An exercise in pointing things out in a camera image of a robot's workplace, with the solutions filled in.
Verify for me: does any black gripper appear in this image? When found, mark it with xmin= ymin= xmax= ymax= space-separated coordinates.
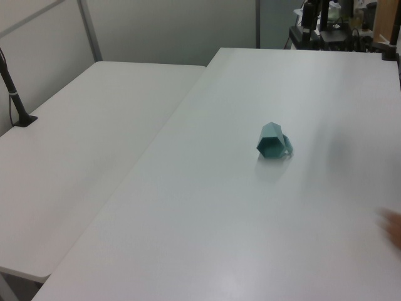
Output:
xmin=301 ymin=0 xmax=316 ymax=42

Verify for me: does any teal hexagonal cup with handle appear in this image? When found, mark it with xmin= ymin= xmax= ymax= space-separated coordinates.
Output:
xmin=256 ymin=122 xmax=296 ymax=159

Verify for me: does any person's bare hand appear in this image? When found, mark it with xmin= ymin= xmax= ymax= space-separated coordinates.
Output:
xmin=378 ymin=208 xmax=401 ymax=249

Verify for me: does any black device box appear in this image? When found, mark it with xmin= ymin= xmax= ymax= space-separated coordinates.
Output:
xmin=288 ymin=26 xmax=315 ymax=50

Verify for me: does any wooden board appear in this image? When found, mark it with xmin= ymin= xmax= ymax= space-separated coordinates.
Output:
xmin=372 ymin=0 xmax=401 ymax=45

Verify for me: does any black clamp pole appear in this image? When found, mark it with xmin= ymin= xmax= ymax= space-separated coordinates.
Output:
xmin=380 ymin=0 xmax=401 ymax=61

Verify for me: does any grey table leg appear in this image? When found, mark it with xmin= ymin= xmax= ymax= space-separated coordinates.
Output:
xmin=0 ymin=272 xmax=18 ymax=301

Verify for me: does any black cable bundle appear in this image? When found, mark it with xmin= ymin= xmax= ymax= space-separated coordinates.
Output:
xmin=350 ymin=27 xmax=373 ymax=51

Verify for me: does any grey metal partition post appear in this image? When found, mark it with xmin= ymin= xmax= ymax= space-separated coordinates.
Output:
xmin=77 ymin=0 xmax=103 ymax=63
xmin=254 ymin=0 xmax=261 ymax=49

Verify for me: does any black camera pole with base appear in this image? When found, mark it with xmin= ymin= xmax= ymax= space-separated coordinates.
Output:
xmin=0 ymin=47 xmax=39 ymax=128

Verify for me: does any thin black cable on pole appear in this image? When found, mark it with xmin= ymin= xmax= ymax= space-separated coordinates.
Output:
xmin=0 ymin=50 xmax=16 ymax=127

